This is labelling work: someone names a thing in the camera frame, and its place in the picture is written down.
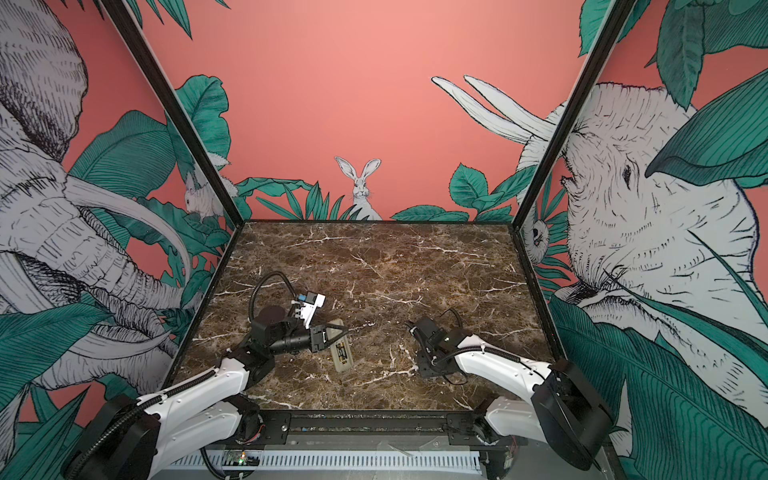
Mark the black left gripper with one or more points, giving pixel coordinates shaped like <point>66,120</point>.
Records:
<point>318,341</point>

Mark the grey remote control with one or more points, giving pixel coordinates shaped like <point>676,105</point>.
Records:
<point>341,350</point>

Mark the green circuit board with leds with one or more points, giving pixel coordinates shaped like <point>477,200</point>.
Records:
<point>233,459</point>

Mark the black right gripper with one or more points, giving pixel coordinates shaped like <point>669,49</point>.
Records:
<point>421,354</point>

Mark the white slotted cable duct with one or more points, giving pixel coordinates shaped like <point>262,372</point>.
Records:
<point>460,462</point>

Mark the black right corner frame post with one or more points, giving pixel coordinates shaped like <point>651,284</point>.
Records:
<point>612,26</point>

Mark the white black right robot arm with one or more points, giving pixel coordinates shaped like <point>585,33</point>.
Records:
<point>555,403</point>

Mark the black left corner frame post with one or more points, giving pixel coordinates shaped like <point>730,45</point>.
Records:
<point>130,33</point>

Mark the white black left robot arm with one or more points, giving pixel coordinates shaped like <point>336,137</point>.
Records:
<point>136,438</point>

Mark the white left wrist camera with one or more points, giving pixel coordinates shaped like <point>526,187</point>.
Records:
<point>304,307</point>

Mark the black corner frame post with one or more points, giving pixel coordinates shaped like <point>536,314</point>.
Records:
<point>612,26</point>
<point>130,33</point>

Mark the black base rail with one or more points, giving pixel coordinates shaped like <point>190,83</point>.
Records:
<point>462,428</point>

